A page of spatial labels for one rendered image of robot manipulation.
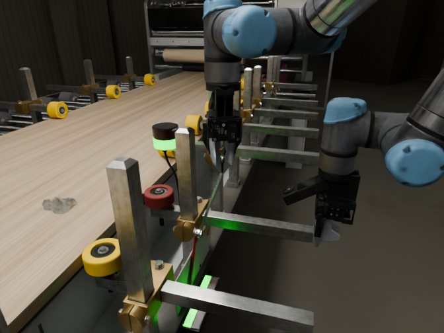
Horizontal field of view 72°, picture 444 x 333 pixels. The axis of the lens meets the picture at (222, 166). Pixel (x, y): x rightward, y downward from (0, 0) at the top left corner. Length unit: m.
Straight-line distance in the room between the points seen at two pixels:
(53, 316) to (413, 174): 0.73
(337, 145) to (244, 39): 0.30
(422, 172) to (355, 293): 1.45
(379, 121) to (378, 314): 1.35
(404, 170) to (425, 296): 1.59
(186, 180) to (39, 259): 0.34
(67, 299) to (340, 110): 0.70
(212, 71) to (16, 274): 0.53
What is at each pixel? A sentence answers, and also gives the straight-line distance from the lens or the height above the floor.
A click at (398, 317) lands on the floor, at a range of 1.91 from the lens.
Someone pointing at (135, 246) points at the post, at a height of 0.99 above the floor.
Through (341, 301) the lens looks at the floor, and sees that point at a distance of 1.87.
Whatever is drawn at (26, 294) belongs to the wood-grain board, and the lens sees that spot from 0.66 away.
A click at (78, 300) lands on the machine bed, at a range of 0.84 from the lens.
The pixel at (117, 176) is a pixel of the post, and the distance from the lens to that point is 0.48.
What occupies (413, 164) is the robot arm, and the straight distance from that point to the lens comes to 0.53.
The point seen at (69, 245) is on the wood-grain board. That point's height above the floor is 0.90.
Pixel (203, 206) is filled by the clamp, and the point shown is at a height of 0.87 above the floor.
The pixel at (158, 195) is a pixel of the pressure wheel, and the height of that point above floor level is 0.90.
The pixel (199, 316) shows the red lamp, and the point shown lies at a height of 0.70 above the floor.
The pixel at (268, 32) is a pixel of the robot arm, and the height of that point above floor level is 1.30.
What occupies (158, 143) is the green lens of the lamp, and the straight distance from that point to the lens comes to 0.71.
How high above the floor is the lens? 1.31
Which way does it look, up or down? 25 degrees down
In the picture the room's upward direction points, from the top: straight up
